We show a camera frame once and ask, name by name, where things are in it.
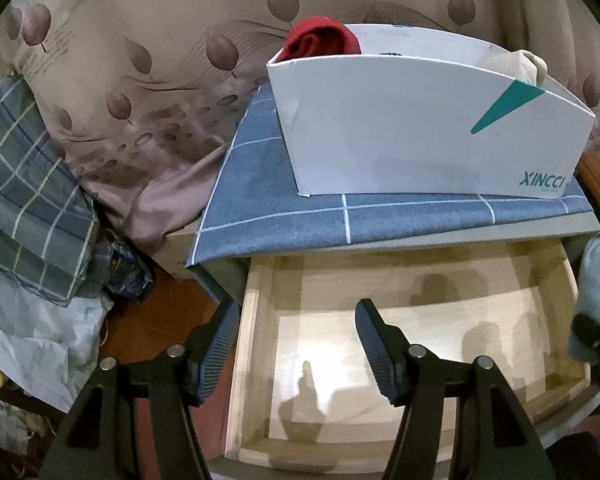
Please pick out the blue checked cloth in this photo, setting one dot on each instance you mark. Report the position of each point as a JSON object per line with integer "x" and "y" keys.
{"x": 280, "y": 220}

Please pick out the grey front wooden drawer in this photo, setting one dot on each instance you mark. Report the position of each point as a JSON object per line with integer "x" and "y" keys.
{"x": 330, "y": 310}

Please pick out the blue printed packet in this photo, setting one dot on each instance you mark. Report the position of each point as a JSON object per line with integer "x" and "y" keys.
{"x": 127, "y": 275}

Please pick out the white plastic bag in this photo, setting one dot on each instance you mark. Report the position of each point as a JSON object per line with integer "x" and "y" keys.
{"x": 40, "y": 340}

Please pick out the grey plaid cloth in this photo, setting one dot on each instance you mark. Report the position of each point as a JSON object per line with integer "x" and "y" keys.
{"x": 25, "y": 185}

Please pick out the white cardboard box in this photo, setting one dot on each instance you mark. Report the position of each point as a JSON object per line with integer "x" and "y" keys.
{"x": 405, "y": 125}

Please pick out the beige leaf print cloth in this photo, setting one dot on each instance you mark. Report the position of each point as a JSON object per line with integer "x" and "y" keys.
{"x": 180, "y": 20}

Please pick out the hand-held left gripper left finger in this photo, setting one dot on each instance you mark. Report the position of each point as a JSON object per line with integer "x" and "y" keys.
{"x": 219, "y": 355}

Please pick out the beige cardboard box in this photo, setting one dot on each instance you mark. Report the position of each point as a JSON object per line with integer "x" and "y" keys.
{"x": 177, "y": 255}

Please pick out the beige floral cloth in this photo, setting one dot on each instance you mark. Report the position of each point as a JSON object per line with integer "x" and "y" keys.
{"x": 5, "y": 425}

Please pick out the red sock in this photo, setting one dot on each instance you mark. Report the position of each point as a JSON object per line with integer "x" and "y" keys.
{"x": 320, "y": 37}

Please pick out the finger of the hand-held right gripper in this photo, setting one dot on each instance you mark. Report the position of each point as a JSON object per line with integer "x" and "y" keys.
{"x": 592, "y": 332}

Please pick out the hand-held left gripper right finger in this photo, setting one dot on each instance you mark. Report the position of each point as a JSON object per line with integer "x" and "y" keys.
{"x": 375, "y": 355}

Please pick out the white textured sock pair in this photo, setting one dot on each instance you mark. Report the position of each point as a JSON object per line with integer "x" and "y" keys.
{"x": 515, "y": 67}

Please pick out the navy dotted cloth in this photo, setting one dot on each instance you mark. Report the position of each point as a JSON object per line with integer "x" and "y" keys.
{"x": 390, "y": 53}

